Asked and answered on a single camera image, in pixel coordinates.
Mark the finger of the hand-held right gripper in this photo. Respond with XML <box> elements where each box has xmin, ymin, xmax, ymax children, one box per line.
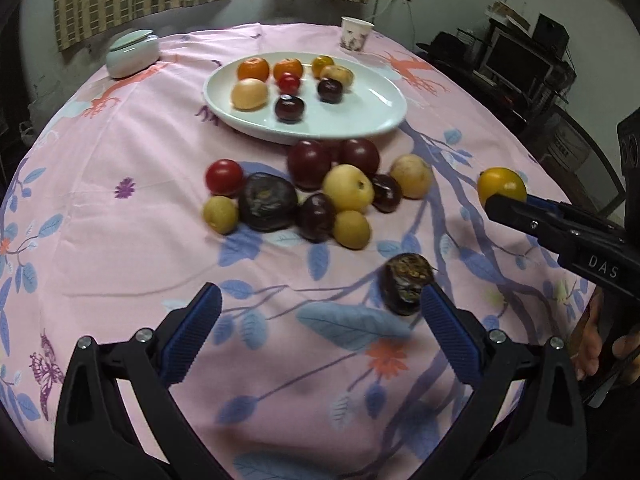
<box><xmin>525</xmin><ymin>195</ymin><xmax>623</xmax><ymax>233</ymax></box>
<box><xmin>485</xmin><ymin>193</ymin><xmax>626</xmax><ymax>262</ymax></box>

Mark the small yellow plum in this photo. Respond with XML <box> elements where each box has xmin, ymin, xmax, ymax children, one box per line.
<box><xmin>202</xmin><ymin>196</ymin><xmax>240</xmax><ymax>235</ymax></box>
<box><xmin>332</xmin><ymin>210</ymin><xmax>372</xmax><ymax>250</ymax></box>

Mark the white oval plate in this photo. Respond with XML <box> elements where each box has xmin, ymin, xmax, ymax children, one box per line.
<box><xmin>202</xmin><ymin>52</ymin><xmax>408</xmax><ymax>142</ymax></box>

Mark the printed paper cup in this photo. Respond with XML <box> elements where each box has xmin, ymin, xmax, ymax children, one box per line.
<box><xmin>340</xmin><ymin>16</ymin><xmax>375</xmax><ymax>53</ymax></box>

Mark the striped tan pepino melon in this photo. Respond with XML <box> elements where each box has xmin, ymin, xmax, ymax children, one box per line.
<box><xmin>320</xmin><ymin>65</ymin><xmax>354</xmax><ymax>88</ymax></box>
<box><xmin>390</xmin><ymin>154</ymin><xmax>433</xmax><ymax>199</ymax></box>

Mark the black mesh office chair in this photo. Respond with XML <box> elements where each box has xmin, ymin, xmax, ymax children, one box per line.
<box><xmin>520</xmin><ymin>107</ymin><xmax>626</xmax><ymax>221</ymax></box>

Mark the black computer desk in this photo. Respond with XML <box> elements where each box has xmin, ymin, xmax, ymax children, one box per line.
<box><xmin>417</xmin><ymin>35</ymin><xmax>576</xmax><ymax>126</ymax></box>

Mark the orange tangerine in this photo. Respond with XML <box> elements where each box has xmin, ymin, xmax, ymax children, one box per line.
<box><xmin>272</xmin><ymin>58</ymin><xmax>304</xmax><ymax>81</ymax></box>
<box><xmin>237</xmin><ymin>57</ymin><xmax>271</xmax><ymax>82</ymax></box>

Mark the pink printed tablecloth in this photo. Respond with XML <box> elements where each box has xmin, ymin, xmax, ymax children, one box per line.
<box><xmin>0</xmin><ymin>22</ymin><xmax>601</xmax><ymax>480</ymax></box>

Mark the person's right hand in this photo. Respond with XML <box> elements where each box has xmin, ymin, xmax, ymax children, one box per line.
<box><xmin>575</xmin><ymin>290</ymin><xmax>640</xmax><ymax>383</ymax></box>

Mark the dark purple mangosteen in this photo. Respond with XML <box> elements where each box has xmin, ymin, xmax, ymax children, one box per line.
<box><xmin>238</xmin><ymin>172</ymin><xmax>300</xmax><ymax>233</ymax></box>
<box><xmin>382</xmin><ymin>253</ymin><xmax>435</xmax><ymax>317</ymax></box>

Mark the small dark purple plum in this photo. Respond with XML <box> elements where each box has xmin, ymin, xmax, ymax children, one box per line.
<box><xmin>274</xmin><ymin>95</ymin><xmax>306</xmax><ymax>124</ymax></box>
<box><xmin>296</xmin><ymin>193</ymin><xmax>337</xmax><ymax>243</ymax></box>
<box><xmin>371</xmin><ymin>174</ymin><xmax>402</xmax><ymax>213</ymax></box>
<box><xmin>317</xmin><ymin>78</ymin><xmax>344</xmax><ymax>104</ymax></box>

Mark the black speaker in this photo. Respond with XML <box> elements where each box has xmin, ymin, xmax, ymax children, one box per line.
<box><xmin>532</xmin><ymin>12</ymin><xmax>571</xmax><ymax>56</ymax></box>

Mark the pale ceramic lidded jar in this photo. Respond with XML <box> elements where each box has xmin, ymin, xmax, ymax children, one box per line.
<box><xmin>106</xmin><ymin>30</ymin><xmax>160</xmax><ymax>80</ymax></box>

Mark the pale yellow pepino melon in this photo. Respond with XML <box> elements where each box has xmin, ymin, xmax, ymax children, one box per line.
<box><xmin>231</xmin><ymin>78</ymin><xmax>269</xmax><ymax>112</ymax></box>
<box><xmin>321</xmin><ymin>164</ymin><xmax>375</xmax><ymax>213</ymax></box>

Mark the orange yellow tomato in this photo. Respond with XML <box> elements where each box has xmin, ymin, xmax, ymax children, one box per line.
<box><xmin>476</xmin><ymin>167</ymin><xmax>527</xmax><ymax>208</ymax></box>

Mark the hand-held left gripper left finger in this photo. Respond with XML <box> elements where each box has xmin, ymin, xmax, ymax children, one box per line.
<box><xmin>52</xmin><ymin>282</ymin><xmax>223</xmax><ymax>480</ymax></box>

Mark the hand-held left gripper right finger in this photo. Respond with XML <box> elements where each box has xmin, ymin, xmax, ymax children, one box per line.
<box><xmin>420</xmin><ymin>282</ymin><xmax>588</xmax><ymax>480</ymax></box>

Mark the large dark red plum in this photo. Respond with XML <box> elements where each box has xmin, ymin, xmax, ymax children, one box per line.
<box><xmin>286</xmin><ymin>140</ymin><xmax>332</xmax><ymax>191</ymax></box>
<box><xmin>340</xmin><ymin>138</ymin><xmax>381</xmax><ymax>176</ymax></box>

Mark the computer monitor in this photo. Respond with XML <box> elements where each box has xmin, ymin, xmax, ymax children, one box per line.
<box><xmin>485</xmin><ymin>27</ymin><xmax>556</xmax><ymax>88</ymax></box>

